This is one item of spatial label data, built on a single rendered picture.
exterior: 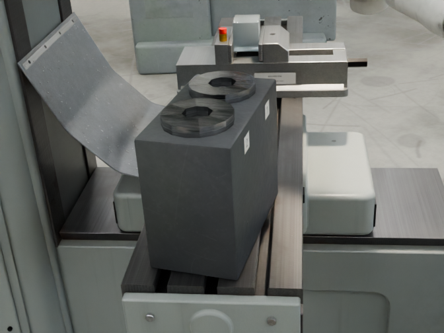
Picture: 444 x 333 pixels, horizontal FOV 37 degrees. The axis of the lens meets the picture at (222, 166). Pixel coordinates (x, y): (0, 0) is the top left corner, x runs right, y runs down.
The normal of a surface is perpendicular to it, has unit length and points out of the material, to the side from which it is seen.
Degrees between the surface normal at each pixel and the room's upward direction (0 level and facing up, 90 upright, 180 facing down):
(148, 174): 90
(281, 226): 0
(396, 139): 0
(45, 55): 64
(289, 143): 0
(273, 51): 90
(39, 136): 90
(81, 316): 90
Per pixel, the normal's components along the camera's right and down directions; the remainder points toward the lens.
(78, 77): 0.86, -0.39
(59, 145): 0.99, 0.00
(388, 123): -0.05, -0.88
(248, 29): -0.10, 0.47
